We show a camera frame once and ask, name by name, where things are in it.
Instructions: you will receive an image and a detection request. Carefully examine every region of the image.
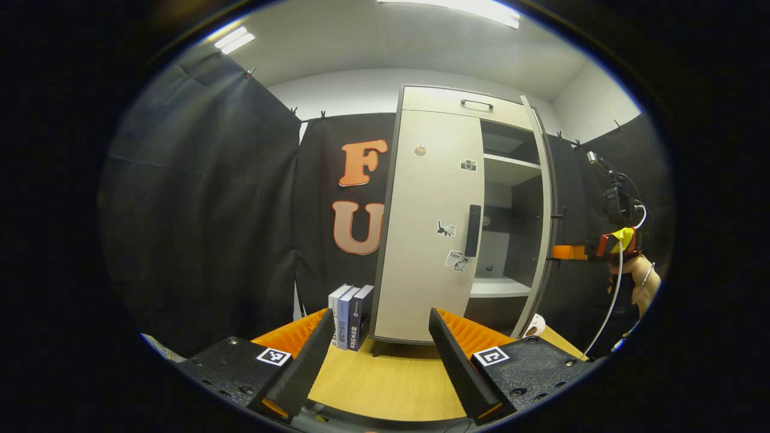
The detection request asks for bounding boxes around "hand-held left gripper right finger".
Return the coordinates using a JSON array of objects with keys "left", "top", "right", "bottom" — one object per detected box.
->
[{"left": 428, "top": 307, "right": 596, "bottom": 426}]

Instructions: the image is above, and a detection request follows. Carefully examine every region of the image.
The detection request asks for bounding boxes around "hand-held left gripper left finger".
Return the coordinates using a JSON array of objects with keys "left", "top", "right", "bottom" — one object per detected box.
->
[{"left": 171, "top": 308, "right": 336, "bottom": 425}]

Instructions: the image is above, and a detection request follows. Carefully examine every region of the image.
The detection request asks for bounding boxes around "beige double-door shoe cabinet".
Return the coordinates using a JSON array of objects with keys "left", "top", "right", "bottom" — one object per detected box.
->
[{"left": 368, "top": 84, "right": 560, "bottom": 346}]

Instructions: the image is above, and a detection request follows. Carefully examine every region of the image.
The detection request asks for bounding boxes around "headphone-sticker shoe cabinet door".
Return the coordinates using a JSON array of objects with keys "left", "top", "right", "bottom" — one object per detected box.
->
[{"left": 511, "top": 95, "right": 566, "bottom": 339}]

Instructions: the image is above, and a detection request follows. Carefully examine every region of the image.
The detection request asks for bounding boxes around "camera-sticker shoe cabinet door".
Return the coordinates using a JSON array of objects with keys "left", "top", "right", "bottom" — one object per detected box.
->
[{"left": 373, "top": 110, "right": 485, "bottom": 343}]

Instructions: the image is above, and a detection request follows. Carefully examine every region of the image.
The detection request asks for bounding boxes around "beige cabinet drawer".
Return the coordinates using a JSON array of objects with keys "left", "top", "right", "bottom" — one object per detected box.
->
[{"left": 402, "top": 86, "right": 533, "bottom": 130}]

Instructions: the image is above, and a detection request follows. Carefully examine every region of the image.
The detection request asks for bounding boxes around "lilac book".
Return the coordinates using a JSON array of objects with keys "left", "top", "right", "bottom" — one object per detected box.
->
[{"left": 337, "top": 286, "right": 362, "bottom": 351}]

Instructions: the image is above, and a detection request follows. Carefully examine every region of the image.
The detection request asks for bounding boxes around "navy book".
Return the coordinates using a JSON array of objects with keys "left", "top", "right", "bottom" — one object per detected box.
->
[{"left": 348, "top": 284, "right": 375, "bottom": 352}]

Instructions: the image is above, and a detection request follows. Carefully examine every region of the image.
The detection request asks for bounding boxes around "black backdrop cloth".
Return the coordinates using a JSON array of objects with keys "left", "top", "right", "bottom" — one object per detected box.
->
[{"left": 96, "top": 51, "right": 671, "bottom": 355}]

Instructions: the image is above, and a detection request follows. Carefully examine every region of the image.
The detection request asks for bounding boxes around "white cable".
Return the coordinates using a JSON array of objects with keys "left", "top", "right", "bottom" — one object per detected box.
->
[{"left": 582, "top": 207, "right": 647, "bottom": 355}]

